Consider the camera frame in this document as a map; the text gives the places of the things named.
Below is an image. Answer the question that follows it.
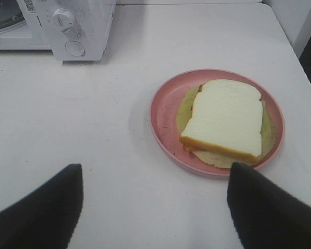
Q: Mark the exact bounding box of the white microwave oven body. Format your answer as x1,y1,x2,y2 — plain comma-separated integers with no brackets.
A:
0,0,117,61

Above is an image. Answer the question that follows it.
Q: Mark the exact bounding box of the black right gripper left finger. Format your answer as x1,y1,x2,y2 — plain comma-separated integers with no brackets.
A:
0,164,82,248

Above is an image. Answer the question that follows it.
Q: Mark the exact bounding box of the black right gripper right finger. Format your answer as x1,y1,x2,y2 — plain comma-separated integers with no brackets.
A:
227,162,311,248

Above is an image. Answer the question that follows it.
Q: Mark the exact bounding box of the round door release button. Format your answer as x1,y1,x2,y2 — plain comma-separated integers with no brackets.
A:
65,41,85,57

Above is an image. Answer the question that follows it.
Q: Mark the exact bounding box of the pink plate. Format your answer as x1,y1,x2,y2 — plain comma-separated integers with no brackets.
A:
149,68,285,178

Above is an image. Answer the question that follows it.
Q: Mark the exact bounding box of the toast sandwich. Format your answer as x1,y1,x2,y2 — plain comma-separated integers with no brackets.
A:
176,79,275,168

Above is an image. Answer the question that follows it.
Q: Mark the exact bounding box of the white dial knob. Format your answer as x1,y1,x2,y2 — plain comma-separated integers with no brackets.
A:
51,8,78,33

